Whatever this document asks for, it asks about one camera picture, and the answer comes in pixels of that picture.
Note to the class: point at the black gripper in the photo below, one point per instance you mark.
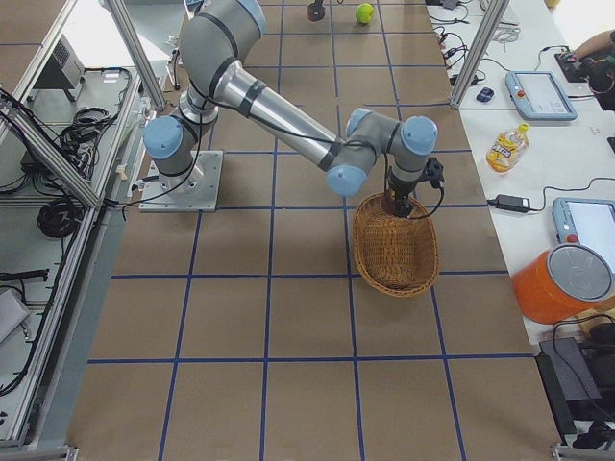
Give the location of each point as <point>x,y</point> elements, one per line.
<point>398,188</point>

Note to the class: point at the orange cylinder container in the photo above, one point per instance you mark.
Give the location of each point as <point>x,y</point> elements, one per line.
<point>561,283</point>

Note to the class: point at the aluminium frame post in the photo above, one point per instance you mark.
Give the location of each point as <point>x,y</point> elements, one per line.
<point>486,30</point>

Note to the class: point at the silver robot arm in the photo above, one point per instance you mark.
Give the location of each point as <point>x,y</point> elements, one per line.
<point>213,46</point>

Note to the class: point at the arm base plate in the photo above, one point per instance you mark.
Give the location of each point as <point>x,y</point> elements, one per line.
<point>195,190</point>

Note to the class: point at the near blue teach pendant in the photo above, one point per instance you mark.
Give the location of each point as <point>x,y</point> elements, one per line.
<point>587,222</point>

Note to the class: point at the yellow juice bottle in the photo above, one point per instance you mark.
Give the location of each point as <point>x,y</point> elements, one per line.
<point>508,148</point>

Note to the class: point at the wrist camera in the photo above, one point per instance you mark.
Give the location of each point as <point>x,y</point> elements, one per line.
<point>434,172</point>

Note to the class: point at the grey electronics box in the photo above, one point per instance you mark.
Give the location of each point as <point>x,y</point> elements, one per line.
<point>63,71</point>

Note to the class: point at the blue teach pendant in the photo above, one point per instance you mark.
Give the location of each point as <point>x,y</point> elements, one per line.
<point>538,96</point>
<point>587,222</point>

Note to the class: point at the black power adapter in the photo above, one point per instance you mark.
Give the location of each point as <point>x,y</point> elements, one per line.
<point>510,203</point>

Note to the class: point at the dark red apple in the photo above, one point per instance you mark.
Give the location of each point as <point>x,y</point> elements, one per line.
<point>316,11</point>

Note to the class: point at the black joystick controller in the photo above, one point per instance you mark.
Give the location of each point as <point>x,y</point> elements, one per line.
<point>578,71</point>

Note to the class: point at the far blue teach pendant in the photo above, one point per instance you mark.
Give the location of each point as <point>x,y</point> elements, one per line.
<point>538,96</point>

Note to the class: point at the green apple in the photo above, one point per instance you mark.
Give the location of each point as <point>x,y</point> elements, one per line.
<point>364,13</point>

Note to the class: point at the person hand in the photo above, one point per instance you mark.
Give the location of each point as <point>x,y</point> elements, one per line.
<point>594,44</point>

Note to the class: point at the woven wicker basket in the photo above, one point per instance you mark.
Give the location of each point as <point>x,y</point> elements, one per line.
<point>394,255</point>

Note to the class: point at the red yellow apple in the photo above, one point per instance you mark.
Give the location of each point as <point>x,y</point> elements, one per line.
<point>388,202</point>

